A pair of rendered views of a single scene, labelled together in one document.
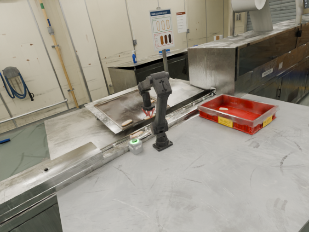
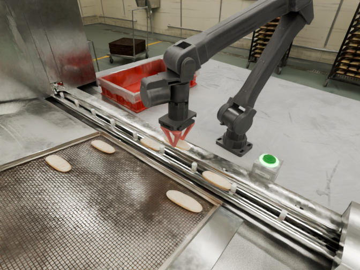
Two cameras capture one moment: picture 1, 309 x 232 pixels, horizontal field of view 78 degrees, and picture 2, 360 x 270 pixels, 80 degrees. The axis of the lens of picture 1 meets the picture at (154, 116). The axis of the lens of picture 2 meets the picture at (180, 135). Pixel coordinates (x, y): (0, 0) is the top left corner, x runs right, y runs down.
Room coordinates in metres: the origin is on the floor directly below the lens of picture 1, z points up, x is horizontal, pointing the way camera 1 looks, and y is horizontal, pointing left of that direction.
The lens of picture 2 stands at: (1.46, 0.54, 1.35)
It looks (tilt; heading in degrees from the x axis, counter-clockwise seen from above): 36 degrees down; 254
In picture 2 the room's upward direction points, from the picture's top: straight up
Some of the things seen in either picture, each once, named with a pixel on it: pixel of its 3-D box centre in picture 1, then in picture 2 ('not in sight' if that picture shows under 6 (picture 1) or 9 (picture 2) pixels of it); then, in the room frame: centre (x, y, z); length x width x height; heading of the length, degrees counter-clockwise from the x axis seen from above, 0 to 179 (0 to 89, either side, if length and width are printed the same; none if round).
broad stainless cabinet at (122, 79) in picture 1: (160, 78); not in sight; (4.16, -0.28, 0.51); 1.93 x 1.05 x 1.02; 125
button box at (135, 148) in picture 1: (135, 148); (264, 173); (1.07, 0.16, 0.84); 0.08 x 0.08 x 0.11; 35
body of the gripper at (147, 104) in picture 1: (147, 103); (178, 110); (1.32, 0.04, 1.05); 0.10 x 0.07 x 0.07; 35
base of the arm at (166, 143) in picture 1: (162, 140); (235, 136); (1.08, -0.02, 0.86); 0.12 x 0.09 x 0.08; 118
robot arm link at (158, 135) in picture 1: (158, 129); (234, 122); (1.10, -0.01, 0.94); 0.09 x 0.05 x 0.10; 14
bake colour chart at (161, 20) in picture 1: (162, 30); not in sight; (2.55, -0.27, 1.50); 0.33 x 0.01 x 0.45; 120
